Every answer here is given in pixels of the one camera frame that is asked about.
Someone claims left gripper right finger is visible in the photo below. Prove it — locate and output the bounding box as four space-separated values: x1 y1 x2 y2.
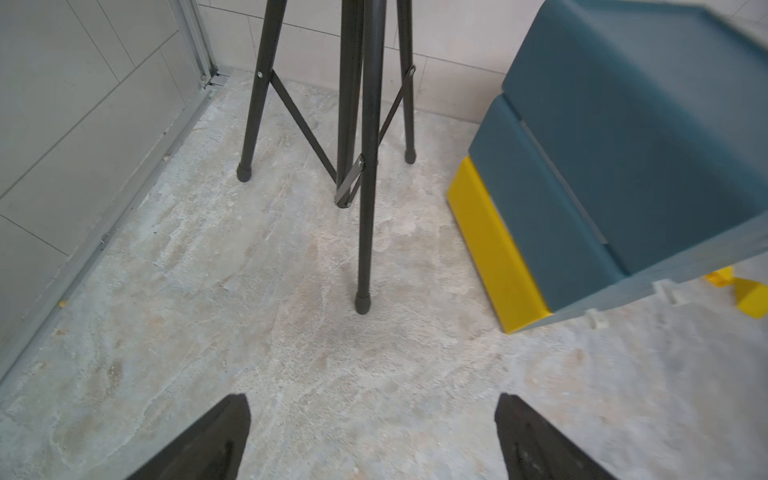
494 393 613 479

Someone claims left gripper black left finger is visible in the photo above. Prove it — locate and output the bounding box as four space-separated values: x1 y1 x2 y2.
128 393 251 480

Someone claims teal three-drawer cabinet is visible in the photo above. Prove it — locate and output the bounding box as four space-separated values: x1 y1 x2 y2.
447 1 767 333

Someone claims small yellow block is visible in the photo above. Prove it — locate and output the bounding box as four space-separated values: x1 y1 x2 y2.
733 278 768 319

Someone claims black perforated music stand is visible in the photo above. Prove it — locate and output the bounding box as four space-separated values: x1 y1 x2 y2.
236 0 417 315

